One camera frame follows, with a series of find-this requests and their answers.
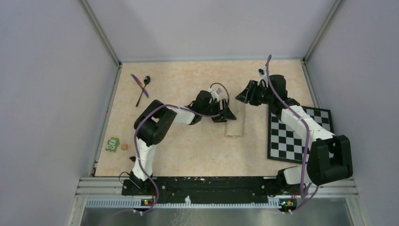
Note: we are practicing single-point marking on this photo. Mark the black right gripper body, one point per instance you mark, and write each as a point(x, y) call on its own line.
point(263, 96)

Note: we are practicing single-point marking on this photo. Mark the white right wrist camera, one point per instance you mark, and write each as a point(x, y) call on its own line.
point(262, 71)

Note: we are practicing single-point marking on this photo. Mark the black spoon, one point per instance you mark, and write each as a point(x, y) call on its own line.
point(147, 80)

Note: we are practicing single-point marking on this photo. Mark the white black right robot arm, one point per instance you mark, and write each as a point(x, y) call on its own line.
point(326, 156)

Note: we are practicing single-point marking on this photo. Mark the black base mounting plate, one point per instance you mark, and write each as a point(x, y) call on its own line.
point(211, 190)

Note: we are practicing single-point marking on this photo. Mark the cream cloth napkin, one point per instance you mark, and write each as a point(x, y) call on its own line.
point(235, 128)

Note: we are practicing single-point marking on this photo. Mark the black white checkerboard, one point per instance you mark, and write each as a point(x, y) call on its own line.
point(286, 145)

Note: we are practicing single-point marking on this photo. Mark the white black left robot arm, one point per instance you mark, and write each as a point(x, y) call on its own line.
point(155, 121)

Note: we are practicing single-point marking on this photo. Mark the green white small package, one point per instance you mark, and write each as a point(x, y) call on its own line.
point(112, 144)

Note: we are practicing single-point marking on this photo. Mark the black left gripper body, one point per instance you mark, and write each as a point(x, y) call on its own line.
point(212, 109)

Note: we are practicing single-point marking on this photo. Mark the iridescent purple knife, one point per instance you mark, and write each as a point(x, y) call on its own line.
point(140, 84)

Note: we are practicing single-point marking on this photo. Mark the small tan block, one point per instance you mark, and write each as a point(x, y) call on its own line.
point(124, 147)

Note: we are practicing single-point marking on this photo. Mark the aluminium front rail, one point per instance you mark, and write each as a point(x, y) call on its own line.
point(106, 191)

